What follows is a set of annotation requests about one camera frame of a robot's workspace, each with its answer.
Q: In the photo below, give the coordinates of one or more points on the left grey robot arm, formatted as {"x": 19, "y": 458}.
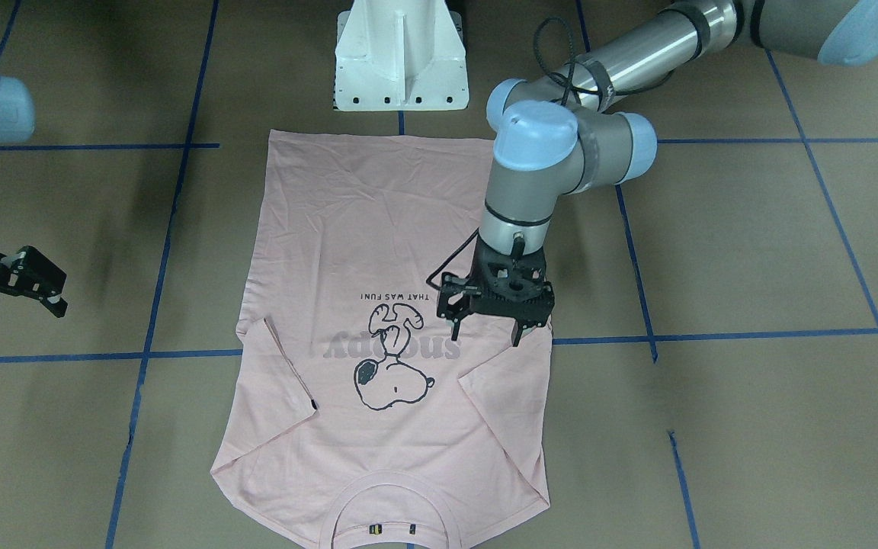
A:
{"x": 556, "y": 135}

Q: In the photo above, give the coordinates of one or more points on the brown paper table cover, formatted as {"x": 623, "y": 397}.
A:
{"x": 715, "y": 378}

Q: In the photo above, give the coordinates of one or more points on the pink Snoopy t-shirt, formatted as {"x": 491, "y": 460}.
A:
{"x": 357, "y": 418}

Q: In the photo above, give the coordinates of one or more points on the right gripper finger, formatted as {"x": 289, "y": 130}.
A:
{"x": 38, "y": 278}

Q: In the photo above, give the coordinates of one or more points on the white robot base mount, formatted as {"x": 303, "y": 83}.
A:
{"x": 400, "y": 56}

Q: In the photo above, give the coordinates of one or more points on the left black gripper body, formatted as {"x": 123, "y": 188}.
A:
{"x": 456, "y": 298}

